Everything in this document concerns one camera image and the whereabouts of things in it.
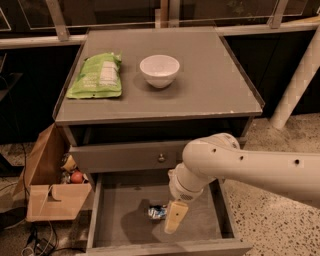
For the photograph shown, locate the closed top drawer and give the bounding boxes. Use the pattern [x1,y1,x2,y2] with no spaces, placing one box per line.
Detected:
[70,140,188,173]

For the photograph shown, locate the white diagonal support pole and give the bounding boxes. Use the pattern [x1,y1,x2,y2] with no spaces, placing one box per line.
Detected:
[270,27,320,129]

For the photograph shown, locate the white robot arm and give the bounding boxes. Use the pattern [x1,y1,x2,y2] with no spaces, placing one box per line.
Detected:
[164,133,320,234]

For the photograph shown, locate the round metal drawer knob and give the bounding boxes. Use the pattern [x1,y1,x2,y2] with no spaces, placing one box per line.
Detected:
[158,153,166,163]

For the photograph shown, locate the brown cardboard box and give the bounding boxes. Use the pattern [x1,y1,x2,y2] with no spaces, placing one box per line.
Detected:
[14,124,92,222]

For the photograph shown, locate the red apple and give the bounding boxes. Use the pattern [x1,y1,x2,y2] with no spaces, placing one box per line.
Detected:
[71,171,83,184]

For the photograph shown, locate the green snack bag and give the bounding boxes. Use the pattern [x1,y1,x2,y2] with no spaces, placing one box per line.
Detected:
[66,52,122,99]

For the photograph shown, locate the black cables on floor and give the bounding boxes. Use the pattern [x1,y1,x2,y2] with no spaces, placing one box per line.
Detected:
[20,219,88,256]

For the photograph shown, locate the yellow item in box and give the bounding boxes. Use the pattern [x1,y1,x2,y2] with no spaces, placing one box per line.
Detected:
[61,154,77,173]

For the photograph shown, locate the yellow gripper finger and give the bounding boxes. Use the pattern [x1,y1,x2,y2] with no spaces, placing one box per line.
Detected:
[164,201,189,234]

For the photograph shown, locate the metal railing frame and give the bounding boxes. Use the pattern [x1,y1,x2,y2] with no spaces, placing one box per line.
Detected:
[0,0,320,49]

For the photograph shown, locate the crushed redbull can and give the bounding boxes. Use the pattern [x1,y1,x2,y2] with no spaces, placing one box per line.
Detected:
[148,205,167,220]

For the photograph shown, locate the white ceramic bowl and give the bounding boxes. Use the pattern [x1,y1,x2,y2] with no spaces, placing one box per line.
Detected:
[139,55,180,89]

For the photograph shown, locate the open middle drawer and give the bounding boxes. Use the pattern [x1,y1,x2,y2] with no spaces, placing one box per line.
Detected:
[87,170,252,256]

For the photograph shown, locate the grey drawer cabinet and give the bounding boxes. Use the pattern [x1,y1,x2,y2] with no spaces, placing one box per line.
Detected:
[52,26,266,256]

